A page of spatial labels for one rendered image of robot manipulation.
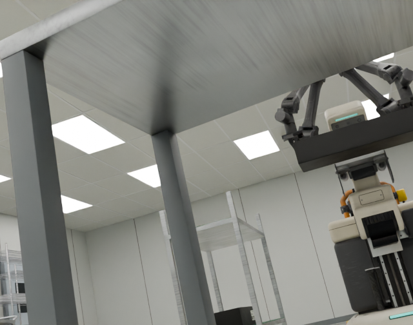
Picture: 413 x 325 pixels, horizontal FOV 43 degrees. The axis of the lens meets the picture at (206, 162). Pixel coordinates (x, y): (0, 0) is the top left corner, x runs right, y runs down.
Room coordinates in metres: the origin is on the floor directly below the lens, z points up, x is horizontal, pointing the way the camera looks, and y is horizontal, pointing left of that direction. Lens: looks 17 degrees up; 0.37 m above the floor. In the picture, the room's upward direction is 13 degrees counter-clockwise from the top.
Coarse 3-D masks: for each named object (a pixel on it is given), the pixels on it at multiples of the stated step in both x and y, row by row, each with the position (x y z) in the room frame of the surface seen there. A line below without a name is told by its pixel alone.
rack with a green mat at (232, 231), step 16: (208, 224) 2.97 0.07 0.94; (224, 224) 2.96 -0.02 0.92; (240, 224) 3.08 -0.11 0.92; (208, 240) 3.38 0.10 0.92; (224, 240) 3.52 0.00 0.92; (240, 240) 2.94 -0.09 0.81; (208, 256) 3.88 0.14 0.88; (176, 272) 3.04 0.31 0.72; (272, 272) 3.78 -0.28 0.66; (176, 288) 3.03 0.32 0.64; (256, 304) 2.93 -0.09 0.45; (256, 320) 2.94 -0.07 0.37; (272, 320) 3.31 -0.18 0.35
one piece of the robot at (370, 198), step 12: (360, 180) 2.73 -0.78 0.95; (372, 180) 2.72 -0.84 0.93; (360, 192) 2.71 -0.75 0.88; (372, 192) 2.70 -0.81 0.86; (384, 192) 2.69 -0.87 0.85; (360, 204) 2.72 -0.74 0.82; (372, 204) 2.68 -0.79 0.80; (384, 204) 2.66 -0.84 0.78; (396, 204) 2.65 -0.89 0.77; (360, 216) 2.69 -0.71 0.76; (396, 216) 2.66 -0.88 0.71; (360, 228) 2.70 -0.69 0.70
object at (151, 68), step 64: (128, 0) 0.54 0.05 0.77; (192, 0) 0.57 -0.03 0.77; (256, 0) 0.60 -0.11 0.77; (320, 0) 0.64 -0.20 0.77; (384, 0) 0.68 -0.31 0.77; (64, 64) 0.66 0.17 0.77; (128, 64) 0.70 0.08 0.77; (192, 64) 0.74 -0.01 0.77; (256, 64) 0.79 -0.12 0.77; (320, 64) 0.84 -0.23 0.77; (64, 256) 0.62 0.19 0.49; (192, 256) 0.98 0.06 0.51; (64, 320) 0.61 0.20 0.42; (192, 320) 0.99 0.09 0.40
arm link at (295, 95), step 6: (294, 90) 2.49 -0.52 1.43; (300, 90) 2.49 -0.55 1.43; (306, 90) 2.55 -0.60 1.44; (288, 96) 2.47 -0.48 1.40; (294, 96) 2.45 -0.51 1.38; (300, 96) 2.49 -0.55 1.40; (282, 102) 2.45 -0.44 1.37; (288, 102) 2.43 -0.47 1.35; (294, 102) 2.43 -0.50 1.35; (288, 108) 2.44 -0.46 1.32
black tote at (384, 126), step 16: (400, 112) 2.26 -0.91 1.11; (352, 128) 2.31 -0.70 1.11; (368, 128) 2.30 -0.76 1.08; (384, 128) 2.28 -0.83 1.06; (400, 128) 2.26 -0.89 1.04; (304, 144) 2.37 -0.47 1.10; (320, 144) 2.35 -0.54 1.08; (336, 144) 2.33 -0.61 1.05; (352, 144) 2.32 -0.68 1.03; (368, 144) 2.31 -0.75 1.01; (384, 144) 2.37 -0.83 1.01; (304, 160) 2.37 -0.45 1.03; (320, 160) 2.39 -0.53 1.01; (336, 160) 2.45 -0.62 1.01
